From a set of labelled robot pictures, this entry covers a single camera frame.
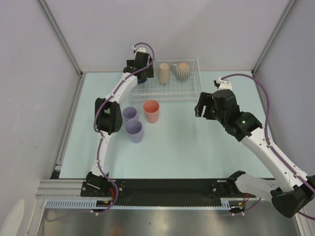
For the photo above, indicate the beige cup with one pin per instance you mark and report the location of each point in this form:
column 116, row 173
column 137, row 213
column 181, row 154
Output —
column 164, row 73

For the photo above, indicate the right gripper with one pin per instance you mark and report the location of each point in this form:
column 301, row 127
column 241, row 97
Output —
column 202, row 102

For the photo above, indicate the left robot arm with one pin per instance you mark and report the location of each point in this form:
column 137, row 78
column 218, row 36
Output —
column 108, row 121

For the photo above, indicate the dark blue mug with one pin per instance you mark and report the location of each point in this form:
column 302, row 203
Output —
column 141, row 80

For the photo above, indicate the white wire dish rack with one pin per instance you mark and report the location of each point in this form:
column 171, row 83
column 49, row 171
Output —
column 182, row 86

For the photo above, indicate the white slotted cable duct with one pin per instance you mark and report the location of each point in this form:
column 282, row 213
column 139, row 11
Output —
column 78, row 203

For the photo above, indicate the large purple cup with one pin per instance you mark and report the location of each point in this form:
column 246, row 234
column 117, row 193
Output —
column 134, row 129

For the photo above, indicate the pink cup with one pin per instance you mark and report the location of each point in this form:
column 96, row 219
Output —
column 151, row 111

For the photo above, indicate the small purple cup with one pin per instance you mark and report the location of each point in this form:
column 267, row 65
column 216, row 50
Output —
column 130, row 113

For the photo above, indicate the striped mug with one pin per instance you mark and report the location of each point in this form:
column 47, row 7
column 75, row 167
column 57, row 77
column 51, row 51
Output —
column 181, row 70

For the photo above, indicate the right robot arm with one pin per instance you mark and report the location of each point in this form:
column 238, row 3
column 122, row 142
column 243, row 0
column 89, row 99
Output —
column 291, row 189

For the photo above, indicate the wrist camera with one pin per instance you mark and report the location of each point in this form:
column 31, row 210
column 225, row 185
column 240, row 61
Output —
column 222, row 84
column 135, row 49

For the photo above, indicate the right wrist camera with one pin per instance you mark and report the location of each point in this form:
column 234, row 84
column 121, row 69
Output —
column 222, row 84

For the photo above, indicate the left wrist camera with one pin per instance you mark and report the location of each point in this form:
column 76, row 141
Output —
column 135, row 49

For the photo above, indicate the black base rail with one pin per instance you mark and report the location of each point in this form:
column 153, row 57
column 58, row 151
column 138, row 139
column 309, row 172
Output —
column 143, row 192

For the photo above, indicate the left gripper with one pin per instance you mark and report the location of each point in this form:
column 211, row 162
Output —
column 148, row 73

